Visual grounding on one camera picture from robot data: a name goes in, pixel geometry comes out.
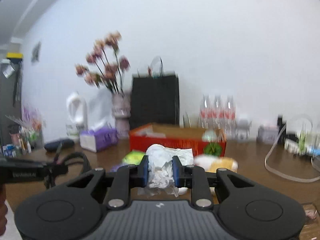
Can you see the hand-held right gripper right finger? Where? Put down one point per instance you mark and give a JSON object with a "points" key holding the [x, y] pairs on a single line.
{"points": [[176, 173]]}

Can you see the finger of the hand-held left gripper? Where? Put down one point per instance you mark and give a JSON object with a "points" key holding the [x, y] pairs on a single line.
{"points": [[86, 163]]}

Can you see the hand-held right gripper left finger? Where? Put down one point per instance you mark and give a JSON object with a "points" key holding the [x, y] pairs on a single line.
{"points": [[144, 173]]}

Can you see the white tissue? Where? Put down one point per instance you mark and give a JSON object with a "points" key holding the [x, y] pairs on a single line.
{"points": [[160, 162]]}

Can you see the clear plastic wrapper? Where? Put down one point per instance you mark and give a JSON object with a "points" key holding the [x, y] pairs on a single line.
{"points": [[150, 192]]}

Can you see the yellow-green packet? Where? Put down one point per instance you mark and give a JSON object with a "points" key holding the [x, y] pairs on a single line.
{"points": [[132, 157]]}

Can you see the red cardboard box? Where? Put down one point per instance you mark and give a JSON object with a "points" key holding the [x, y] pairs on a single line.
{"points": [[175, 142]]}

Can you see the pale green plastic bag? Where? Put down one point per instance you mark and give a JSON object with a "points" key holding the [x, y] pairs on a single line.
{"points": [[209, 135]]}

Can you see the person's left hand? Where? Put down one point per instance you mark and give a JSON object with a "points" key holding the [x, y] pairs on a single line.
{"points": [[2, 207]]}

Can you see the purple tissue pack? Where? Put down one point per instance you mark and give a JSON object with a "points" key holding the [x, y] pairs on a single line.
{"points": [[100, 140]]}

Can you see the dark blue case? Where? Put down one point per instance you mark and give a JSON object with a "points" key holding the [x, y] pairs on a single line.
{"points": [[58, 145]]}

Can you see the white plastic milk jug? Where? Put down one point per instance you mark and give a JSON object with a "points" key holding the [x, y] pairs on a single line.
{"points": [[75, 127]]}

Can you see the cluttered desk organizer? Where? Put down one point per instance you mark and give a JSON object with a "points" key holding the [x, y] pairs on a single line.
{"points": [[27, 132]]}

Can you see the clear glass cup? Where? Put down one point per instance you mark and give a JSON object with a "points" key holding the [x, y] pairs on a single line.
{"points": [[191, 121]]}

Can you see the purple-grey ceramic vase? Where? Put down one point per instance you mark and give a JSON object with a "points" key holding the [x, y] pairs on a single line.
{"points": [[121, 115]]}

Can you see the clear water bottle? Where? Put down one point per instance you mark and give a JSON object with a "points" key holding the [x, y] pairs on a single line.
{"points": [[206, 115], [218, 115], [230, 116]]}

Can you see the black paper bag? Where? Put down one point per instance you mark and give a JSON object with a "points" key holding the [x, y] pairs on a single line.
{"points": [[155, 100]]}

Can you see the dark tall cabinet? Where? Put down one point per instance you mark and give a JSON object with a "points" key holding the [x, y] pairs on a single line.
{"points": [[10, 92]]}

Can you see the white power strip with chargers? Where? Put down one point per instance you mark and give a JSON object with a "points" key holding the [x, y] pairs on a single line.
{"points": [[271, 152]]}

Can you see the dried rose bouquet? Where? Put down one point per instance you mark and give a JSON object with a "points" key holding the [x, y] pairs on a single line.
{"points": [[110, 67]]}

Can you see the grey tin box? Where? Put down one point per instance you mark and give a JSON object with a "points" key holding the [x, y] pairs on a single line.
{"points": [[267, 133]]}

